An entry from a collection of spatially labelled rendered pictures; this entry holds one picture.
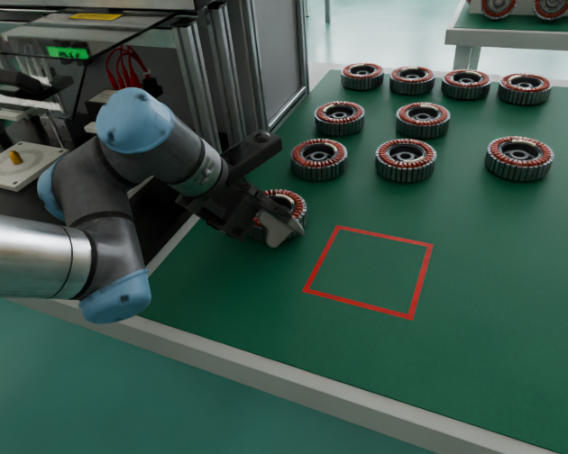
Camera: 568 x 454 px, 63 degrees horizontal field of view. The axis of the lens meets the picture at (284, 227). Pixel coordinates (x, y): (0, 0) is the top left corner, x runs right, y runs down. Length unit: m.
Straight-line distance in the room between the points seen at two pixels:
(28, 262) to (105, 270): 0.08
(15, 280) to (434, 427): 0.45
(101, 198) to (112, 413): 1.07
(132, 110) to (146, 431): 1.12
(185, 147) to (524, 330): 0.48
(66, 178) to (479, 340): 0.54
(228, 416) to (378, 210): 0.85
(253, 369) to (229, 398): 0.87
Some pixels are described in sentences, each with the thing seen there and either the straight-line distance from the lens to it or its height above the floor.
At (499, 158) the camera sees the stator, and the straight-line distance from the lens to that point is 0.93.
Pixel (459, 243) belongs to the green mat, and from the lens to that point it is 0.78.
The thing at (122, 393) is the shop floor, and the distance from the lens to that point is 1.59.
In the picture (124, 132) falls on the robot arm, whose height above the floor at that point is 1.03.
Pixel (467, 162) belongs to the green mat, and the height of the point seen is 0.75.
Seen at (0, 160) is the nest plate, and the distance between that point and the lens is 1.18.
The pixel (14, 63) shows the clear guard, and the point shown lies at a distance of 0.77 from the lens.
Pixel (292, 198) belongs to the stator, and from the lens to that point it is 0.80.
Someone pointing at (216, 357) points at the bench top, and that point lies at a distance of 0.64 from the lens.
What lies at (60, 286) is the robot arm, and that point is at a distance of 0.50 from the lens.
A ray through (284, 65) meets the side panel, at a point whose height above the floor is 0.86.
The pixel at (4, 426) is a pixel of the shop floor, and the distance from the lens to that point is 1.71.
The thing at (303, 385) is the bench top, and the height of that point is 0.75.
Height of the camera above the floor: 1.25
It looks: 39 degrees down
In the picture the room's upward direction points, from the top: 6 degrees counter-clockwise
